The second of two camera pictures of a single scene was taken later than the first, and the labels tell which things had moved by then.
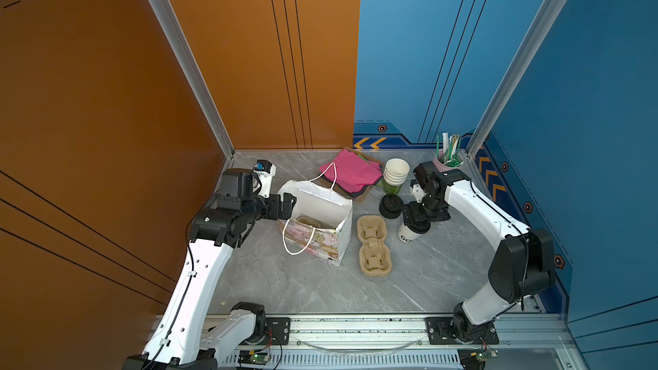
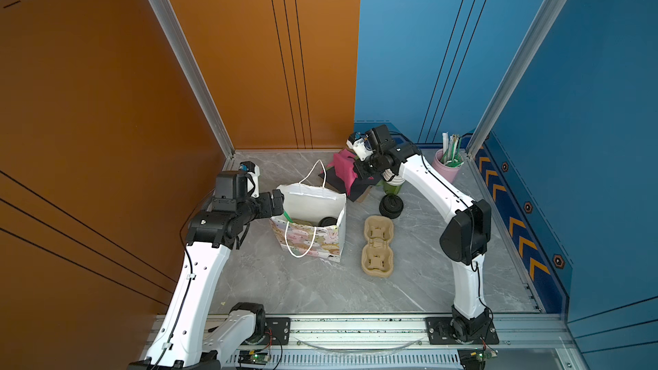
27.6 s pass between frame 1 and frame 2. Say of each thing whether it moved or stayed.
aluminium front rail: stayed
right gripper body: moved
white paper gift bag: moved
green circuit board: stayed
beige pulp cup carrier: moved
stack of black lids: stayed
